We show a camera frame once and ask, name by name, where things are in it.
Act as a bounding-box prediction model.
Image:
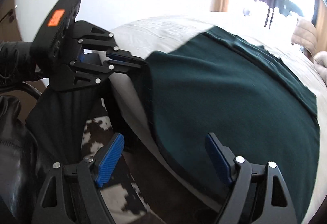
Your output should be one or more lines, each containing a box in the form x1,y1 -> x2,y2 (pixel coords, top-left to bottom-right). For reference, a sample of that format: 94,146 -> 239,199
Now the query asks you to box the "black leather sleeve forearm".
1,41 -> 42,223

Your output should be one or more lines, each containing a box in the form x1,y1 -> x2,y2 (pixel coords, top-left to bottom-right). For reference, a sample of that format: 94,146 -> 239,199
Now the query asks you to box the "wooden door with handle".
0,0 -> 22,42

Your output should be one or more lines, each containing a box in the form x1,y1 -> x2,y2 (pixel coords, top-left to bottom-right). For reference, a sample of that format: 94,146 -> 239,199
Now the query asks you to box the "black white patterned cloth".
81,98 -> 163,224

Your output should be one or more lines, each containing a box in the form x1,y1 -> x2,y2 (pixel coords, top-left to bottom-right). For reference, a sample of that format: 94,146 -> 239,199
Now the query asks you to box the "beige puffy jacket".
291,18 -> 317,56

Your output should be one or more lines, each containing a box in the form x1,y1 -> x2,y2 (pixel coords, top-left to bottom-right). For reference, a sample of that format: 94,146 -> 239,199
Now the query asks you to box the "dark green knit sweater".
131,26 -> 320,221

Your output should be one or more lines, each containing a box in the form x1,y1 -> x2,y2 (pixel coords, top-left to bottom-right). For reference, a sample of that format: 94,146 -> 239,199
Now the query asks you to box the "white bed sheet mattress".
110,13 -> 326,223

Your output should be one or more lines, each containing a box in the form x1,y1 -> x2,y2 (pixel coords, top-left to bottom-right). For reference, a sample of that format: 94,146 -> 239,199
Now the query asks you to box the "grey folded quilt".
314,51 -> 327,79

